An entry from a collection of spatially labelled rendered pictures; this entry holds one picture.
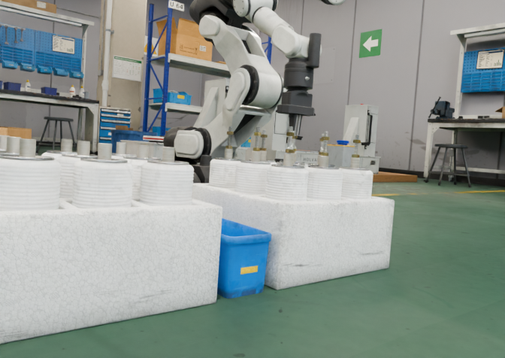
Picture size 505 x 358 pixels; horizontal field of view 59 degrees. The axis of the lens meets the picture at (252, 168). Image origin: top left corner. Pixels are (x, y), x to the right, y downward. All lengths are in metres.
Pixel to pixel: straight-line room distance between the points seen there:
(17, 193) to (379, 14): 7.03
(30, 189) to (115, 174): 0.13
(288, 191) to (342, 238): 0.18
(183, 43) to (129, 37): 1.47
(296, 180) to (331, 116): 6.73
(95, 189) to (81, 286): 0.15
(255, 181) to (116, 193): 0.41
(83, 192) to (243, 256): 0.32
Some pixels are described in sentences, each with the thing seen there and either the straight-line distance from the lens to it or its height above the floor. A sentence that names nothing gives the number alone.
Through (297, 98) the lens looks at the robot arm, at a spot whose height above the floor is 0.44.
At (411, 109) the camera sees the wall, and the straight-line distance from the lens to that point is 6.83.
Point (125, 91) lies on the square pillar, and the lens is 7.55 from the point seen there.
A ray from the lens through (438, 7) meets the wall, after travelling 6.97.
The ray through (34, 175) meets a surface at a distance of 0.71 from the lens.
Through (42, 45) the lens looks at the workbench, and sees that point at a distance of 7.05.
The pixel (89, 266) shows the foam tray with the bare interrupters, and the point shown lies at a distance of 0.73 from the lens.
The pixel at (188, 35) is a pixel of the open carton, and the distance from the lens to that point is 6.51.
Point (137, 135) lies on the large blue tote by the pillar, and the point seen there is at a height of 0.31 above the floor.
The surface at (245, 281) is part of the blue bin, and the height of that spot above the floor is 0.03.
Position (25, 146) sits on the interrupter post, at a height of 0.27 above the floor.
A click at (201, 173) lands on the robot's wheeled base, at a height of 0.19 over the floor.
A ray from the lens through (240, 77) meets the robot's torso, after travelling 1.57.
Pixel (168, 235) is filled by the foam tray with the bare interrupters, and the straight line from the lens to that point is 0.77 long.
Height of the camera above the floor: 0.30
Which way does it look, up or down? 3 degrees down
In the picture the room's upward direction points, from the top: 4 degrees clockwise
